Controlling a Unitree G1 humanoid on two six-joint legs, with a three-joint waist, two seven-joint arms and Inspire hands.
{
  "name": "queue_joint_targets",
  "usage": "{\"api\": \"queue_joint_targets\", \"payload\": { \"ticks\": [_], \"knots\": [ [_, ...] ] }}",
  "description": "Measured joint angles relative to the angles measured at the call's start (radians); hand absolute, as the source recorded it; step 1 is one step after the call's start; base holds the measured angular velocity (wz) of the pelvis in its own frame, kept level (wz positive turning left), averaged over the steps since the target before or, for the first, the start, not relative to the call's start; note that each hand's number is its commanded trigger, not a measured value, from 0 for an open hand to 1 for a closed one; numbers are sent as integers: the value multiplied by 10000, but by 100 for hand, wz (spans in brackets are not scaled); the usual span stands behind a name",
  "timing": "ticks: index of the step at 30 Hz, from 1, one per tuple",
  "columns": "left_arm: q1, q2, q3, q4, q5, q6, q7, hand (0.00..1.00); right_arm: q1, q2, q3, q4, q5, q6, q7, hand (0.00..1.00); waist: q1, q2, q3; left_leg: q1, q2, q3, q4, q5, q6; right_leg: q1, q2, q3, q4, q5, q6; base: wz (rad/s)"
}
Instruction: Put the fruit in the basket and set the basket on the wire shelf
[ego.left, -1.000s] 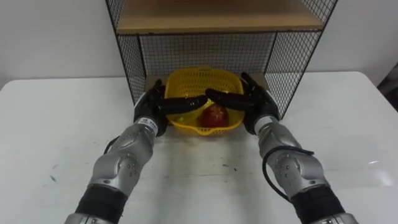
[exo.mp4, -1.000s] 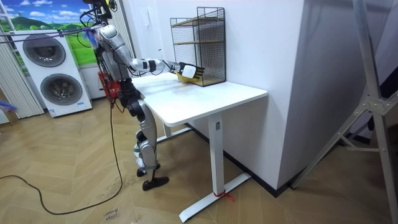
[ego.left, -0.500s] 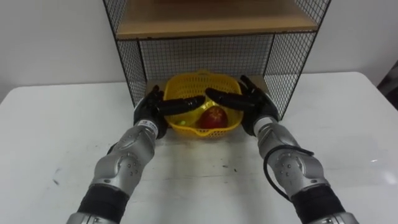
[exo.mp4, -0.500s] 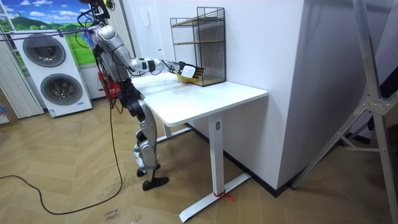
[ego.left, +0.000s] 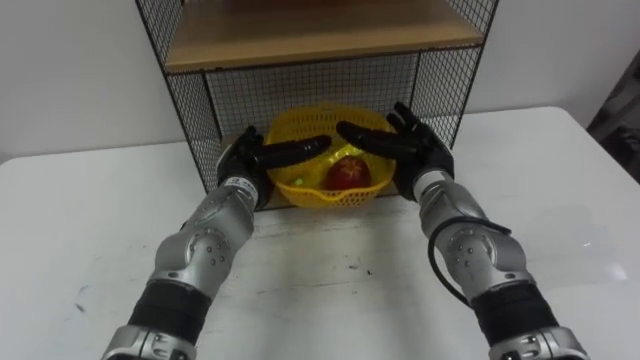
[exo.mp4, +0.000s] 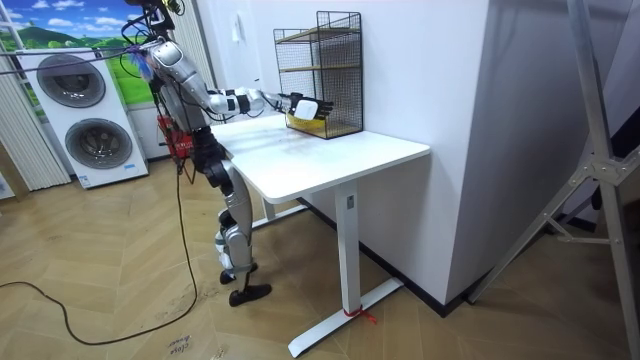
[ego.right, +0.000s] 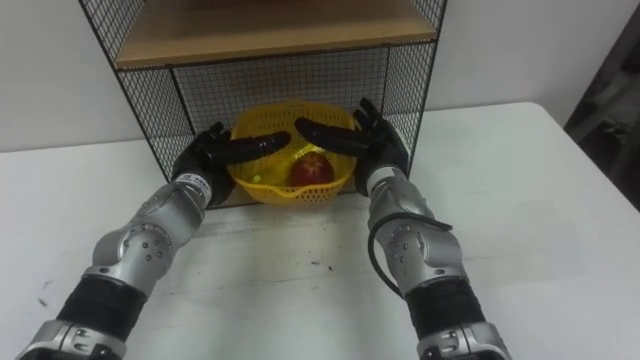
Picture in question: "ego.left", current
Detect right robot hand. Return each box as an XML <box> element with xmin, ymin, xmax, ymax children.
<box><xmin>335</xmin><ymin>101</ymin><xmax>456</xmax><ymax>203</ymax></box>

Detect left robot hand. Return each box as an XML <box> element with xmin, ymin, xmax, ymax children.
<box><xmin>216</xmin><ymin>125</ymin><xmax>333</xmax><ymax>209</ymax></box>

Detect yellow plastic basket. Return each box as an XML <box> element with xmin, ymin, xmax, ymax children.
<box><xmin>263</xmin><ymin>103</ymin><xmax>398</xmax><ymax>209</ymax></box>

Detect red apple soft toy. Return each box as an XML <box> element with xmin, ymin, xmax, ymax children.
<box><xmin>325</xmin><ymin>155</ymin><xmax>374</xmax><ymax>192</ymax></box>

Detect white table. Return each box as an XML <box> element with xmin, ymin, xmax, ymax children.
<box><xmin>0</xmin><ymin>105</ymin><xmax>640</xmax><ymax>360</ymax></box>

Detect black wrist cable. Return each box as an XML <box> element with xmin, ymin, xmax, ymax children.
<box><xmin>427</xmin><ymin>215</ymin><xmax>513</xmax><ymax>308</ymax></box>

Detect black wire mesh shelf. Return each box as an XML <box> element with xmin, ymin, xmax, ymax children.
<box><xmin>134</xmin><ymin>0</ymin><xmax>500</xmax><ymax>211</ymax></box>

